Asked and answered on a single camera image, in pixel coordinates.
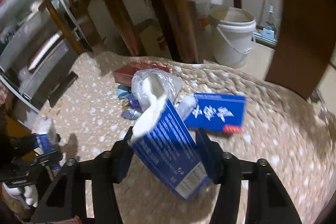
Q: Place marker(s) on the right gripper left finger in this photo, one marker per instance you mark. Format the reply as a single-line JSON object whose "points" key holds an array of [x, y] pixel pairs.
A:
{"points": [[85, 190]]}

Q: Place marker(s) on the blue carton with red label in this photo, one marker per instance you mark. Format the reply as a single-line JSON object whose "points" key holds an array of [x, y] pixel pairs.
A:
{"points": [[213, 112]]}

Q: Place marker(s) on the blue carton with barcode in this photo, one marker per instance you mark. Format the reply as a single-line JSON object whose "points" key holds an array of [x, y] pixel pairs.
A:
{"points": [[163, 143]]}

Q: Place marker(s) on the long red carton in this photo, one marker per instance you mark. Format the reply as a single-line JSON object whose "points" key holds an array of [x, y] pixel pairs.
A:
{"points": [[125, 74]]}

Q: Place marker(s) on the clear plastic bag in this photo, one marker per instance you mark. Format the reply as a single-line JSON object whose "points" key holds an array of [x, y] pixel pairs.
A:
{"points": [[149, 84]]}

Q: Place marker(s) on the red snack packet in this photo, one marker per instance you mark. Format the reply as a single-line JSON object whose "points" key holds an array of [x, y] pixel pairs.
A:
{"points": [[48, 140]]}

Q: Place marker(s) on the blue white wrapper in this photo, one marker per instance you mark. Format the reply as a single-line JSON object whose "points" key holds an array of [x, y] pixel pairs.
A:
{"points": [[131, 109]]}

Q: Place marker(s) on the white gloved left hand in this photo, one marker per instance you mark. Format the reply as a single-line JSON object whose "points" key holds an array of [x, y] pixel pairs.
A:
{"points": [[27, 195]]}

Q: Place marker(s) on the dark wooden chair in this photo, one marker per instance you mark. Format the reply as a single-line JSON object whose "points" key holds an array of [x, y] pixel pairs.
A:
{"points": [[302, 53]]}

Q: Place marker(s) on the white plastic bucket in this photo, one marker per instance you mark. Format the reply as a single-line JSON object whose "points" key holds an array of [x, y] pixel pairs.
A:
{"points": [[232, 34]]}

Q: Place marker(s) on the blue flat mop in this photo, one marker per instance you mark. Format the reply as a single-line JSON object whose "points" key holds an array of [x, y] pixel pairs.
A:
{"points": [[266, 24]]}

